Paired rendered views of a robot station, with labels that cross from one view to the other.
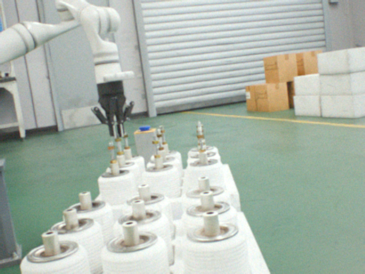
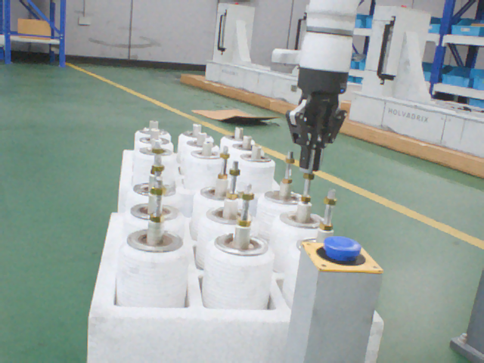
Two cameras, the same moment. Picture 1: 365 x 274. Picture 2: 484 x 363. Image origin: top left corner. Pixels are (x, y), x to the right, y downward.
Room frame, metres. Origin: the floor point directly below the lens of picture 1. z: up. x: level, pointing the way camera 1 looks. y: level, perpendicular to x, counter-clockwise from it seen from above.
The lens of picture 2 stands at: (2.09, -0.11, 0.53)
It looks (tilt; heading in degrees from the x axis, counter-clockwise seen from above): 16 degrees down; 167
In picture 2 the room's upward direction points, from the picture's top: 6 degrees clockwise
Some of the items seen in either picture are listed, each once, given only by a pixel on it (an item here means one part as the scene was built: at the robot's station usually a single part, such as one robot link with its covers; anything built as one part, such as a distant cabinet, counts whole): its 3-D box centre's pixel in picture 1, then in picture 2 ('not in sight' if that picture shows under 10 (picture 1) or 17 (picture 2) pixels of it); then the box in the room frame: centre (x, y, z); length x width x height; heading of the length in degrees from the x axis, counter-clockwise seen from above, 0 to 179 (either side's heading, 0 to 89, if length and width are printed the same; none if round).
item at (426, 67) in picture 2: not in sight; (433, 72); (-3.86, 3.48, 0.36); 0.50 x 0.38 x 0.21; 108
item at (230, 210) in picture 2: (162, 156); (230, 208); (1.30, 0.07, 0.26); 0.02 x 0.02 x 0.03
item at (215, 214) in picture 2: (162, 160); (229, 216); (1.30, 0.07, 0.25); 0.08 x 0.08 x 0.01
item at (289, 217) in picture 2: (121, 165); (302, 220); (1.31, 0.19, 0.25); 0.08 x 0.08 x 0.01
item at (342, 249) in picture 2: (144, 129); (341, 250); (1.59, 0.13, 0.32); 0.04 x 0.04 x 0.02
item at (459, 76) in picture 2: not in sight; (469, 77); (-3.38, 3.64, 0.36); 0.50 x 0.38 x 0.21; 109
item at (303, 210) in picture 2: (121, 161); (303, 212); (1.31, 0.19, 0.26); 0.02 x 0.02 x 0.03
